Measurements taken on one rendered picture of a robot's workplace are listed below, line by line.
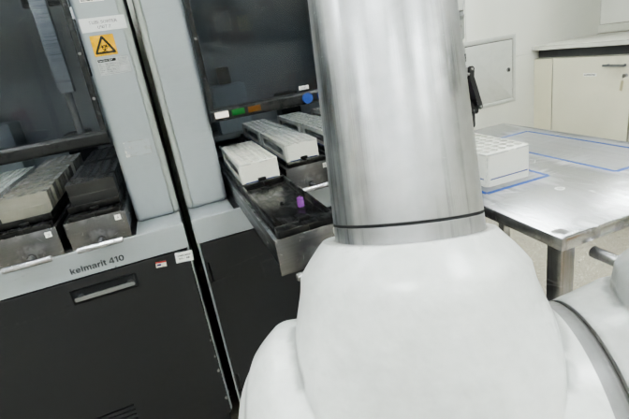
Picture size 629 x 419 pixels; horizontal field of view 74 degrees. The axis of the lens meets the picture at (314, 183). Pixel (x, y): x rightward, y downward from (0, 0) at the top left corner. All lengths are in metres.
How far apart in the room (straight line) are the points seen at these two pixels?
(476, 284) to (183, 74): 1.02
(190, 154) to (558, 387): 1.05
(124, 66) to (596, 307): 1.07
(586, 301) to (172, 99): 1.02
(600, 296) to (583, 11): 3.44
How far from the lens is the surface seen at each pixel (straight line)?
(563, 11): 3.56
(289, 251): 0.74
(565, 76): 3.23
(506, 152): 0.83
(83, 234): 1.15
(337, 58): 0.27
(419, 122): 0.25
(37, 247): 1.17
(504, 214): 0.71
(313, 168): 1.17
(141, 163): 1.18
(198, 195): 1.21
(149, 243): 1.15
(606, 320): 0.31
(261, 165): 1.05
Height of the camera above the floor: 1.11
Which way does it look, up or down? 18 degrees down
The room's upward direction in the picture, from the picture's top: 9 degrees counter-clockwise
